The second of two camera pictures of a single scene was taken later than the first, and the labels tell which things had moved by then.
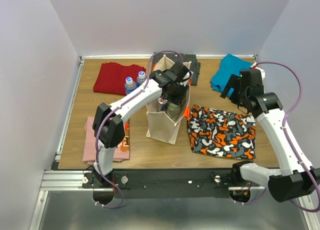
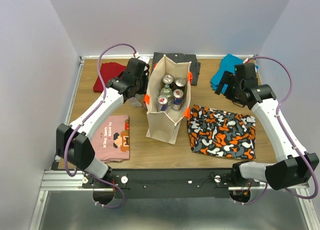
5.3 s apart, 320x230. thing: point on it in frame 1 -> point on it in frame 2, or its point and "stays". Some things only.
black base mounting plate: x=163 y=183 stays
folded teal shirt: x=230 y=64 stays
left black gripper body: x=178 y=94 -> x=144 y=81
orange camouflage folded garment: x=221 y=134 stays
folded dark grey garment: x=194 y=65 stays
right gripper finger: x=234 y=82 -> x=228 y=78
